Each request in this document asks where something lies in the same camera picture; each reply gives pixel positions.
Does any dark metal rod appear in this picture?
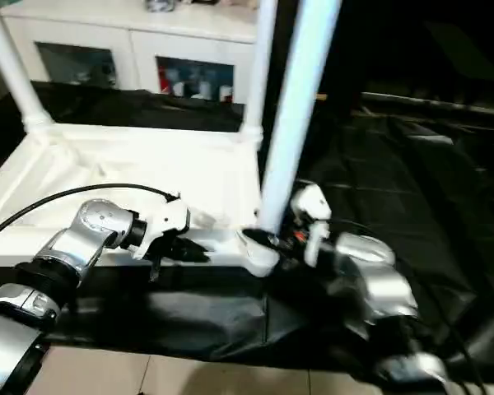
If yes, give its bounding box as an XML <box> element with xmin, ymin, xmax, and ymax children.
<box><xmin>361</xmin><ymin>91</ymin><xmax>494</xmax><ymax>116</ymax></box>

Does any white table frame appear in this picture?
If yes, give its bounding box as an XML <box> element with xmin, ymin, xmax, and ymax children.
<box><xmin>0</xmin><ymin>118</ymin><xmax>282</xmax><ymax>279</ymax></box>

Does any white glass-door cabinet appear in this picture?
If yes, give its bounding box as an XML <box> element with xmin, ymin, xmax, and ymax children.
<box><xmin>0</xmin><ymin>0</ymin><xmax>259</xmax><ymax>104</ymax></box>

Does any white plastic table leg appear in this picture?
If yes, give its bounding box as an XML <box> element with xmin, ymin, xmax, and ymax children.
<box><xmin>0</xmin><ymin>0</ymin><xmax>54</xmax><ymax>133</ymax></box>
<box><xmin>258</xmin><ymin>0</ymin><xmax>343</xmax><ymax>240</ymax></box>
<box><xmin>241</xmin><ymin>0</ymin><xmax>280</xmax><ymax>142</ymax></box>

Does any black work mat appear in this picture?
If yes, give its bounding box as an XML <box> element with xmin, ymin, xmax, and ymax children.
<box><xmin>0</xmin><ymin>80</ymin><xmax>494</xmax><ymax>386</ymax></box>

